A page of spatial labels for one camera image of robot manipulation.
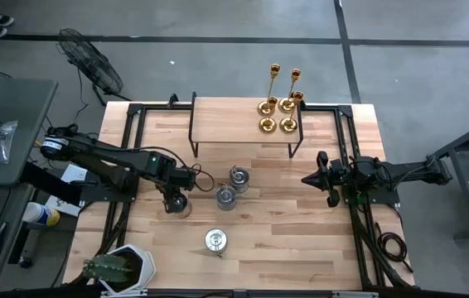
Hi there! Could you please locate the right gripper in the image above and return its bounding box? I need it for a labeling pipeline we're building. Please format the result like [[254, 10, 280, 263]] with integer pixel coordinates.
[[301, 151, 352, 208]]

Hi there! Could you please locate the medium gold candlestick holder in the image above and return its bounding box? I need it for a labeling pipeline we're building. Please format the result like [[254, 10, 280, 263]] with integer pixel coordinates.
[[279, 90, 305, 134], [278, 68, 302, 114]]

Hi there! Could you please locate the grey metal table frame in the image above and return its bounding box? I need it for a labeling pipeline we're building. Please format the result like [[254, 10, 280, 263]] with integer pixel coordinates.
[[424, 112, 469, 241]]

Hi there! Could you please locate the tall gold candlestick holder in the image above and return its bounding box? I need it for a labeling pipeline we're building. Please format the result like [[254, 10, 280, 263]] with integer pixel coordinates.
[[257, 62, 282, 118]]

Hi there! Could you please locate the black metal rig frame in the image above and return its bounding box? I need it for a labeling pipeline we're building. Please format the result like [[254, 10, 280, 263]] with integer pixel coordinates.
[[93, 91, 417, 298]]

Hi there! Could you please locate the coiled black cable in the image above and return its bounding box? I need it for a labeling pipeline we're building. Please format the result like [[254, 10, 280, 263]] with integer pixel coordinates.
[[376, 222, 414, 274]]

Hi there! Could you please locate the short gold candlestick holder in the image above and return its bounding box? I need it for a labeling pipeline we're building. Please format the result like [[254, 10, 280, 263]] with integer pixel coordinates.
[[258, 96, 279, 134]]

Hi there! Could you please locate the clear plastic bag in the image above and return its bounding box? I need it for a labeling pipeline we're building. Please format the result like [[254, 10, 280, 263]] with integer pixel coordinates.
[[0, 119, 19, 166]]

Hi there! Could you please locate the black floor fan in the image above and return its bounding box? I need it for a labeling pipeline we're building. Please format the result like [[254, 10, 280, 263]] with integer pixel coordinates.
[[55, 27, 133, 107]]

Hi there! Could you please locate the wooden shelf with black legs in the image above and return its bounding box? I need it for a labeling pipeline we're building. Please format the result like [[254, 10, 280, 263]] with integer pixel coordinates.
[[187, 91, 308, 160]]

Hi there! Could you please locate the green cactus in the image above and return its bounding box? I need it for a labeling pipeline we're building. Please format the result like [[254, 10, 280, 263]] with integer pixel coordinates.
[[80, 252, 137, 285]]

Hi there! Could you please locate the white and yellow bottle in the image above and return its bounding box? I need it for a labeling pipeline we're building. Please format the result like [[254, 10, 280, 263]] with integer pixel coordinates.
[[22, 201, 61, 227]]

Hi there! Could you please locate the dark grey computer desk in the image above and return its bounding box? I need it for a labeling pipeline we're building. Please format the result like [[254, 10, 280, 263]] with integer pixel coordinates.
[[0, 184, 39, 291]]

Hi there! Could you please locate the grey side table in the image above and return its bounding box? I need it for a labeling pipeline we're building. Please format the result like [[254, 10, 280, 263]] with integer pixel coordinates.
[[0, 76, 59, 187]]

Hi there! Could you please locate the white angular plant pot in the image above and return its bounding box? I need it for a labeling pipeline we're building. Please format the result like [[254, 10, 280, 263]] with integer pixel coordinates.
[[92, 243, 157, 296]]

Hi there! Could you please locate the white paper sheet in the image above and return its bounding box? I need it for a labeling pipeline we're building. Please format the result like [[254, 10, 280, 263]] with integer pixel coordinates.
[[45, 163, 87, 219]]

